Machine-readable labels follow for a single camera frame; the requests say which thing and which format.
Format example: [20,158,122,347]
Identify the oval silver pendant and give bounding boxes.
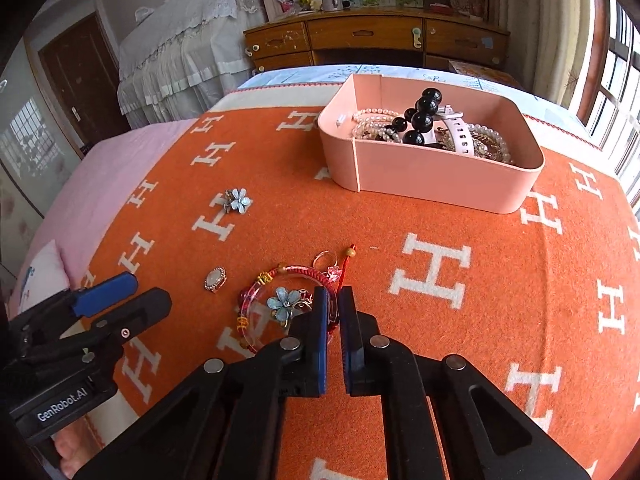
[203,267,229,294]

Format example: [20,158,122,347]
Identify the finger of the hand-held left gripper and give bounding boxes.
[9,272,140,333]
[27,287,173,361]

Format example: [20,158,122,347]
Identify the brown wooden door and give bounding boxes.
[37,11,132,147]

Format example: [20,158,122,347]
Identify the lace covered piano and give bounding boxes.
[117,0,265,130]

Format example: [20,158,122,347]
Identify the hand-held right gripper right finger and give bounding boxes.
[339,285,594,480]

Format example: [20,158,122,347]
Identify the metal window grille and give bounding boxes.
[575,0,640,223]

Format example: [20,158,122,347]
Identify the person's left hand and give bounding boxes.
[51,422,107,467]

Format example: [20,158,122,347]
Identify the pink smartwatch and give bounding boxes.
[431,104,476,157]

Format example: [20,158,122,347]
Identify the black bead bracelet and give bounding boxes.
[391,87,442,147]

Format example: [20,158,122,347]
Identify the pink storage box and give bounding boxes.
[317,73,546,215]

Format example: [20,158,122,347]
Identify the small blue flower brooch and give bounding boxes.
[221,187,255,215]

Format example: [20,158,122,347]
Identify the orange printed blanket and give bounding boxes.
[75,77,640,480]

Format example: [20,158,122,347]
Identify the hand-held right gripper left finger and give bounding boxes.
[72,285,331,480]

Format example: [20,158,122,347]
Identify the pink bedsheet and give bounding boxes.
[9,117,200,313]

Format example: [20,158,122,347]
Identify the patterned stool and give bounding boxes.
[448,58,522,89]

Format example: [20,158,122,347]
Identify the wooden desk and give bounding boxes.
[243,6,512,74]

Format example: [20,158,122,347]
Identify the white pearl bracelet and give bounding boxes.
[469,123,516,165]

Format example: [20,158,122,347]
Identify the large blue flower brooch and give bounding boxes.
[266,287,314,330]

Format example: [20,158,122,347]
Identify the beige curtain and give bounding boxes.
[515,0,595,113]

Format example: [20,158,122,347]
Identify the red string bracelet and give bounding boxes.
[235,243,359,357]

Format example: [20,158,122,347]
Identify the light blue patterned sheet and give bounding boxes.
[237,62,573,112]

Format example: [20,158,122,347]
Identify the beige pearl necklace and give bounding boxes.
[351,106,402,142]

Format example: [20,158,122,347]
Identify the white pillow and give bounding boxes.
[19,239,69,313]

